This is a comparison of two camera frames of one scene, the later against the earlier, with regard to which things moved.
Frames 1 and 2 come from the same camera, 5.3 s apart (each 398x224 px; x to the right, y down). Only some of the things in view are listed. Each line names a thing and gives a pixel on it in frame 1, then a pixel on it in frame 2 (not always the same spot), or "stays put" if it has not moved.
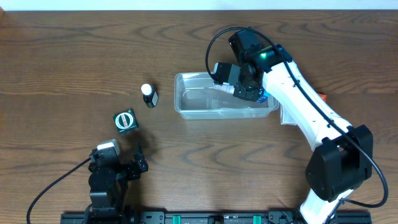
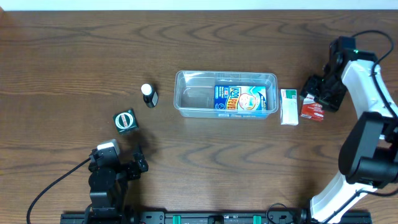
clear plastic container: x=196 y=97 stays put
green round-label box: x=125 y=121 stays put
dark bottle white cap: x=150 y=96 stays put
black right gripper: x=249 y=93 to x=318 y=93
